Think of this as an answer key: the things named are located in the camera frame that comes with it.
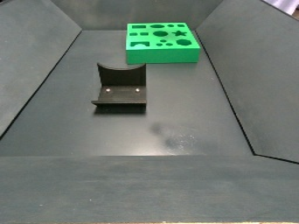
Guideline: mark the green foam shape board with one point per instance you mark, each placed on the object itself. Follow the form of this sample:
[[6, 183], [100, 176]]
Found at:
[[160, 43]]

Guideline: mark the black curved fixture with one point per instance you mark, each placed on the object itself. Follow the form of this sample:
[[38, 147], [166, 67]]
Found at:
[[122, 85]]

